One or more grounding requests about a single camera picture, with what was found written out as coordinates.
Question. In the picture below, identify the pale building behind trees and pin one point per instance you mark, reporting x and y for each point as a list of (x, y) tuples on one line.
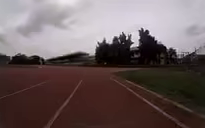
[(135, 55)]

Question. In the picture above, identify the green grass strip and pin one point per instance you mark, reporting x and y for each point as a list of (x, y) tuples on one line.
[(176, 83)]

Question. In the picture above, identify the clump of tall dark trees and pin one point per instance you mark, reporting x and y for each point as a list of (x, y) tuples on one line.
[(118, 50)]

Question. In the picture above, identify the building with pale sloped roof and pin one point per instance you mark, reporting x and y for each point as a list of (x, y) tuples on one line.
[(201, 53)]

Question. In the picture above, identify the pale concrete kerb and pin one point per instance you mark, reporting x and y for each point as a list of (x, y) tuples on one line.
[(176, 103)]

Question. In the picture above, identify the red running track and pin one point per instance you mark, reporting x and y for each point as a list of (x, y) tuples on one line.
[(96, 103)]

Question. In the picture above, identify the distant row of trees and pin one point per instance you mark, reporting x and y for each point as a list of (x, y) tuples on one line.
[(23, 59)]

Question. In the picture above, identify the roofed grandstand building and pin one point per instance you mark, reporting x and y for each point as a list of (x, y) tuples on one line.
[(71, 58)]

